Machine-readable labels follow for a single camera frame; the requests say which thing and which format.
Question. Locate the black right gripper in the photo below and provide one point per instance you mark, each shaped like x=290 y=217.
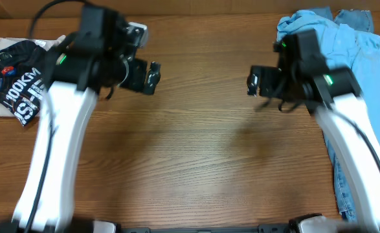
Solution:
x=267 y=76

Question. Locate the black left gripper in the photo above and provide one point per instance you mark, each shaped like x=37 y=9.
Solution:
x=134 y=83

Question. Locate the black patterned cycling jersey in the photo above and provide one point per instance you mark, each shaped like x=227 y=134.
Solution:
x=21 y=87

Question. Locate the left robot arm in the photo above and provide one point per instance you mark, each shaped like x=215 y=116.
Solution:
x=101 y=53

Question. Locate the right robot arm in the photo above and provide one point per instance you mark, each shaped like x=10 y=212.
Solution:
x=335 y=99

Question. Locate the light blue t-shirt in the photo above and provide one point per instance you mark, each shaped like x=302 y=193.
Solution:
x=345 y=40

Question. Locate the blue denim jeans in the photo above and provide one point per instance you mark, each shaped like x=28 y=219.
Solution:
x=341 y=181

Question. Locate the folded beige trousers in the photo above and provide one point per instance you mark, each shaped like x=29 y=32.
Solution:
x=45 y=44

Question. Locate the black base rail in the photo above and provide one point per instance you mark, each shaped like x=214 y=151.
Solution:
x=262 y=228

